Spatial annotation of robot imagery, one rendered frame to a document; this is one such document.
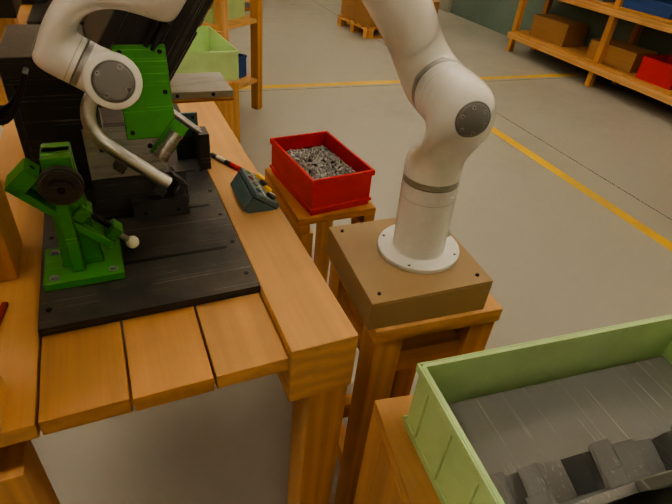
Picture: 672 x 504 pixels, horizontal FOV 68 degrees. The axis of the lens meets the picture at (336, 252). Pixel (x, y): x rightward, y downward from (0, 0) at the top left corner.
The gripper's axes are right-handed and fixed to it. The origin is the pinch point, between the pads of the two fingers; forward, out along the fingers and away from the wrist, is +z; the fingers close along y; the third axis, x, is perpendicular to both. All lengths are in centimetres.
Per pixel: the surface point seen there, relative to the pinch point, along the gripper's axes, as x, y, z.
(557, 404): -7, -89, -64
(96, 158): 17.6, -9.5, 14.0
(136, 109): 2.5, -9.1, 12.5
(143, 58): -7.5, -3.4, 12.4
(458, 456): 10, -65, -71
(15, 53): 10.1, 15.9, 20.0
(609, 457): -5, -71, -84
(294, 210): -4, -61, 21
